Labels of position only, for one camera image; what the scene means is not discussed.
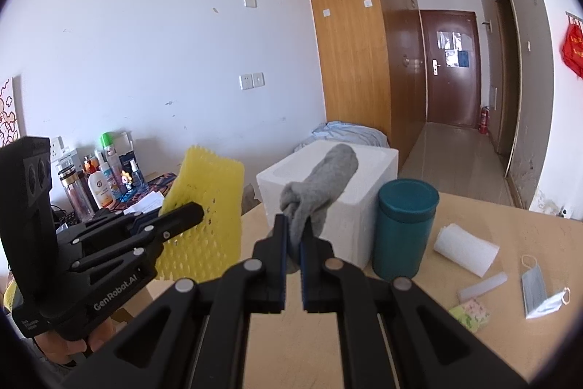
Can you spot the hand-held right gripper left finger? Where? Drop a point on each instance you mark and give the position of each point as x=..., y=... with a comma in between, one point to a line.
x=281, y=247

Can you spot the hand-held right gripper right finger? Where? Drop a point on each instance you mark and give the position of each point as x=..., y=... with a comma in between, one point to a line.
x=306, y=266

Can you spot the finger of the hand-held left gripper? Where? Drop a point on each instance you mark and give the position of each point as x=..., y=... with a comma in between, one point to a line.
x=182, y=218
x=136, y=254

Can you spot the yellow foam net sleeve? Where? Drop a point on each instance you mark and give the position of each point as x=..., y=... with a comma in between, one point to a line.
x=209, y=188

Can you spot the grey sock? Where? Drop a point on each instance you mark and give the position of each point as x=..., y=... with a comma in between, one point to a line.
x=328, y=175

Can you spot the white foam box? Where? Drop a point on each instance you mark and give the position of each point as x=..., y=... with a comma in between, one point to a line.
x=369, y=188

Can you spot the white foam sheet roll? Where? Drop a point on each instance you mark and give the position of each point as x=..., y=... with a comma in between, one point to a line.
x=464, y=250

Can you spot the translucent white foam strip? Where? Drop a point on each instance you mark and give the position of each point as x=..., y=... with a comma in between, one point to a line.
x=483, y=286

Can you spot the person's left hand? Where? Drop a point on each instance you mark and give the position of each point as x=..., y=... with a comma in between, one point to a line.
x=102, y=334

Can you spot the white paper sheets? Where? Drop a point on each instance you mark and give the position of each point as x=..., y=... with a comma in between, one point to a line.
x=145, y=204

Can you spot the patterned cloth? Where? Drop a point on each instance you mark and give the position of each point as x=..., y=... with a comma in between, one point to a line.
x=159, y=184

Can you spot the clear drinking tumbler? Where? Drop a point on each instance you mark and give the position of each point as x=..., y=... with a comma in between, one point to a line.
x=77, y=200

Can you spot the small blue spray bottle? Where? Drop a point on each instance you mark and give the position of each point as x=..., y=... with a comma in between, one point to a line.
x=138, y=177

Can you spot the small toy figurine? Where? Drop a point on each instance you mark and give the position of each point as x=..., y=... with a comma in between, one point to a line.
x=126, y=181

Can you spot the white orange lotion bottle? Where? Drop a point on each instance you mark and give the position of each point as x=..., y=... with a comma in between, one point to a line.
x=100, y=191

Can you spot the green cap spray can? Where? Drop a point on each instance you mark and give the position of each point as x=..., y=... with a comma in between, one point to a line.
x=110, y=156

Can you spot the teal round canister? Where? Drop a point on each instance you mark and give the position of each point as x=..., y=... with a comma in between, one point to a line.
x=403, y=229

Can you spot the light blue bedding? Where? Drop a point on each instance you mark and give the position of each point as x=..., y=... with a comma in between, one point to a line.
x=341, y=134

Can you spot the small green pink packet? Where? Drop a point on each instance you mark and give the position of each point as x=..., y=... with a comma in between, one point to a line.
x=471, y=314

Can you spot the wooden wardrobe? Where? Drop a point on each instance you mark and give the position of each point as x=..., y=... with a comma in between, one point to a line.
x=350, y=51

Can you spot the brown entrance door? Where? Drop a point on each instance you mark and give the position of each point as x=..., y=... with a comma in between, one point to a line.
x=451, y=93

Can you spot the red fire extinguisher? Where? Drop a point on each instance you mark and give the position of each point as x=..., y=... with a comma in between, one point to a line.
x=483, y=120

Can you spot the blue face mask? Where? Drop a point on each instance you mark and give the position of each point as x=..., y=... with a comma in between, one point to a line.
x=535, y=293

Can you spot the door notice papers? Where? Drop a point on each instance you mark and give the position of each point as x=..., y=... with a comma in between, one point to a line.
x=453, y=49

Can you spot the red plastic bag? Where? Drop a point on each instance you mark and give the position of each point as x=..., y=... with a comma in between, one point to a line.
x=574, y=49

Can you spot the wall poster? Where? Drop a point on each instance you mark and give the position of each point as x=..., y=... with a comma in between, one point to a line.
x=9, y=115

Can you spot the white double wall socket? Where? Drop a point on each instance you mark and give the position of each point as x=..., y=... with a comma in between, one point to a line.
x=252, y=81

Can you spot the wooden side door frame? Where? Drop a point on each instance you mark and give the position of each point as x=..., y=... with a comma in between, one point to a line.
x=512, y=74

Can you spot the wall hook rack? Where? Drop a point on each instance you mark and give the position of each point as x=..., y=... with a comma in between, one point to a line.
x=575, y=17

